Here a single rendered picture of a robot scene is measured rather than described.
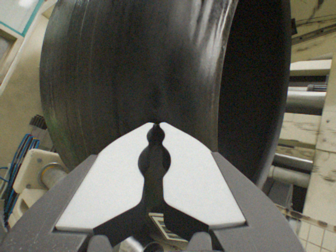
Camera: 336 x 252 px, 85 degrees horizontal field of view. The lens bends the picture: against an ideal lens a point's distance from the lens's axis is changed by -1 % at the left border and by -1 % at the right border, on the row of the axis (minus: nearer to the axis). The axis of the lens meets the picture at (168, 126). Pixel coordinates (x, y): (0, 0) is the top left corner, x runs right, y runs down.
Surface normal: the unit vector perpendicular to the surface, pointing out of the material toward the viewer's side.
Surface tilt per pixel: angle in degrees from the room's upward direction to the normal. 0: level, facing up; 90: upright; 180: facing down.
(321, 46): 162
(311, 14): 180
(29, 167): 90
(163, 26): 100
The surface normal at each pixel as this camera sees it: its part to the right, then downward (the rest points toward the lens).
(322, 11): -0.32, 0.93
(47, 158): 0.76, 0.14
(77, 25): -0.63, -0.11
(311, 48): -0.07, 0.94
